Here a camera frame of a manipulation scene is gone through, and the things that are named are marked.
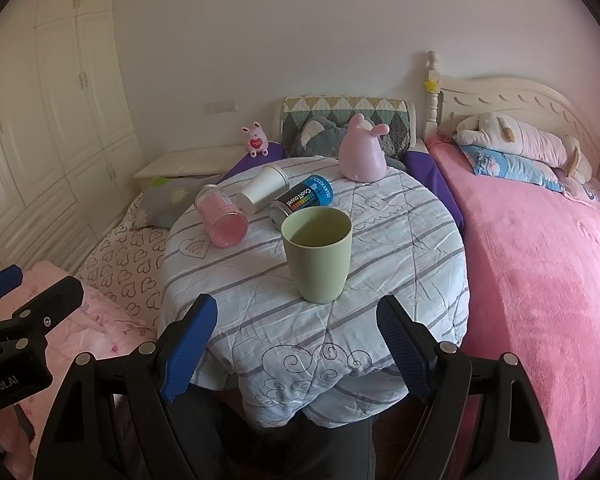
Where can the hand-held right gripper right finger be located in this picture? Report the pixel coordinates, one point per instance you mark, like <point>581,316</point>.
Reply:
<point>402,355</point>

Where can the pale pink printed pillow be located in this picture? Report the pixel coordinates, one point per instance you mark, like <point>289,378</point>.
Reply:
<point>586,191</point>

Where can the heart printed bed sheet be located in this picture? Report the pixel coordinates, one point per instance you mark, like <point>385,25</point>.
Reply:
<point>130,265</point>

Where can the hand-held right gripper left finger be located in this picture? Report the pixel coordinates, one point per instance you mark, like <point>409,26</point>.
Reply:
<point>189,355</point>

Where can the cream wardrobe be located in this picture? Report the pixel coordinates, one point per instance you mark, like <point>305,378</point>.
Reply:
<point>55,85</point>

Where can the grey pillow with sun print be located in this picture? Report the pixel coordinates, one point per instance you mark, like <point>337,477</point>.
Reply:
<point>170,201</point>

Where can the green plastic cup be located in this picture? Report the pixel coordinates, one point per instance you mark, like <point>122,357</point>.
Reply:
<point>316,265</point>

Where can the blue printed pillow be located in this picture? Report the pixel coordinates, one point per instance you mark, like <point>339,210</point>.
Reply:
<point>505,166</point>

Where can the black and blue can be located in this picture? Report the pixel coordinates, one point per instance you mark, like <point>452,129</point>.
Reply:
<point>302,196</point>

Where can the small pink rabbit toy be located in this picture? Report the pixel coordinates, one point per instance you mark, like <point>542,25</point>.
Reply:
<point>255,141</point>

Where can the grey plush toy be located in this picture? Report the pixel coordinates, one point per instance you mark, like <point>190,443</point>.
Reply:
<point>320,139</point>

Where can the pink glass jar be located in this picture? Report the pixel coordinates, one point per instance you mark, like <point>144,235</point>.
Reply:
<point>221,216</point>

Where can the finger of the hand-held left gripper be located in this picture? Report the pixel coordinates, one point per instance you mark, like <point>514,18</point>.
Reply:
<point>55,300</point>

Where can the cream nightstand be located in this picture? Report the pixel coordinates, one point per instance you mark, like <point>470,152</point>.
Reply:
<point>190,160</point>

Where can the yellow star decoration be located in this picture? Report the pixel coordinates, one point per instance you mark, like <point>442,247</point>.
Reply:
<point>432,85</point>

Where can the diamond patterned quilted cover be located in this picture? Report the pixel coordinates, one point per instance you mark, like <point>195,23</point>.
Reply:
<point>330,105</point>

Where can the pink floral blanket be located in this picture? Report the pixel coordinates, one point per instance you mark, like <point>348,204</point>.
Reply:
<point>107,327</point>

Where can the large pink rabbit figure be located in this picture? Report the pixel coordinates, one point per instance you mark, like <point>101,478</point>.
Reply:
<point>362,155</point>

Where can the white and pink plush toy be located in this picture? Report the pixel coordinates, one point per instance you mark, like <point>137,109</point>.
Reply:
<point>530,140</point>

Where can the striped quilted table cover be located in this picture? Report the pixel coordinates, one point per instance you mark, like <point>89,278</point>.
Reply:
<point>390,245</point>

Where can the white paper cup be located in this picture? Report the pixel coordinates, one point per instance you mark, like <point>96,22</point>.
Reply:
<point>260,187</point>

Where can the cream carved bed headboard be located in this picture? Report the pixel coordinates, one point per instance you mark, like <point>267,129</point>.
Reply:
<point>505,94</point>

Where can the pink fleece bed blanket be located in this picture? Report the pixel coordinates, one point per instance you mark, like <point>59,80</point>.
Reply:
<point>530,270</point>

